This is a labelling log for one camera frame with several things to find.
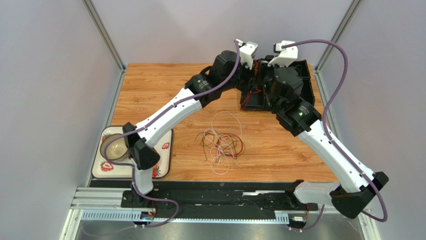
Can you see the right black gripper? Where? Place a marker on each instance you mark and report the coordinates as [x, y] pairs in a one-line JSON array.
[[268, 76]]

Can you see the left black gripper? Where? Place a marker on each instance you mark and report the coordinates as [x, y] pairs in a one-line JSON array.
[[249, 73]]

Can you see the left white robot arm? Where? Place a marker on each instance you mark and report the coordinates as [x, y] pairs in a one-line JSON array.
[[230, 70]]

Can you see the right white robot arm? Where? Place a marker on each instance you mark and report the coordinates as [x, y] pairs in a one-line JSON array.
[[357, 185]]

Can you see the black six-compartment bin organizer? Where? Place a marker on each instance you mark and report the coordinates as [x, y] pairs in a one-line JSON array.
[[253, 100]]

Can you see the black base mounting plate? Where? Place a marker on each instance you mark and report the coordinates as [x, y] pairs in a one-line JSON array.
[[221, 200]]

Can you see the grey ceramic bowl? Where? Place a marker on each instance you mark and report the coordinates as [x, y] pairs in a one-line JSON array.
[[117, 150]]

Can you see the strawberry pattern tray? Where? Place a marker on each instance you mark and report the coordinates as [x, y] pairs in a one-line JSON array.
[[103, 169]]

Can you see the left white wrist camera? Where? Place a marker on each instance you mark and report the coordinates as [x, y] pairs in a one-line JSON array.
[[247, 52]]

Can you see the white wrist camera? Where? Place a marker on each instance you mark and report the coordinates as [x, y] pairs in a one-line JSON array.
[[286, 55], [247, 52]]

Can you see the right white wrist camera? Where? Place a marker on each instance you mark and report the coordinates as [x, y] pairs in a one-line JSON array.
[[286, 55]]

